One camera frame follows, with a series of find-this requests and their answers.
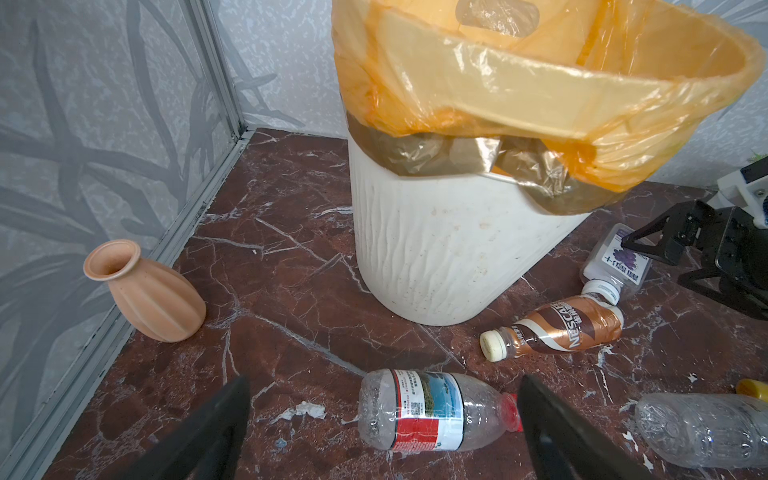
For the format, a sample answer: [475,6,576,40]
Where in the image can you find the terracotta ribbed vase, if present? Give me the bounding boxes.
[83,239,206,343]

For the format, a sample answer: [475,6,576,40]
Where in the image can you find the yellow plastic bin liner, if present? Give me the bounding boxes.
[331,1,766,215]

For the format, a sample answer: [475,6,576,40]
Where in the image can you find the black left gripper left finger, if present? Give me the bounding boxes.
[120,376,250,479]

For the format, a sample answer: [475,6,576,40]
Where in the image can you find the white ribbed trash bin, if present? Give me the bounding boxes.
[348,139,586,326]

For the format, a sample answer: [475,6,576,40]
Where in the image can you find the clear crushed bottle white cap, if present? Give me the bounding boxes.
[634,393,767,470]

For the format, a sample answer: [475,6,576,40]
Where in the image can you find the clear bottle red white label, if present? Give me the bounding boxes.
[357,369,523,453]

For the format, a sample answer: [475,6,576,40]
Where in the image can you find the brown Nescafe coffee bottle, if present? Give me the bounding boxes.
[479,294,625,362]

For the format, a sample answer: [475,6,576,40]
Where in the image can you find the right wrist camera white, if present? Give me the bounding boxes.
[707,157,768,229]

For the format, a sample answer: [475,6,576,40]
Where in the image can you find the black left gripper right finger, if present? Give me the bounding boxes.
[517,375,653,480]

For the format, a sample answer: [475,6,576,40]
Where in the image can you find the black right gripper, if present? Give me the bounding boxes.
[621,200,767,320]

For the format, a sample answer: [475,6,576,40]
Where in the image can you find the pink label yellow cap bottle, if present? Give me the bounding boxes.
[735,379,768,402]

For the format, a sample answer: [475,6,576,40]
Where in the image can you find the small purple label bottle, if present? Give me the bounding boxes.
[581,223,651,306]

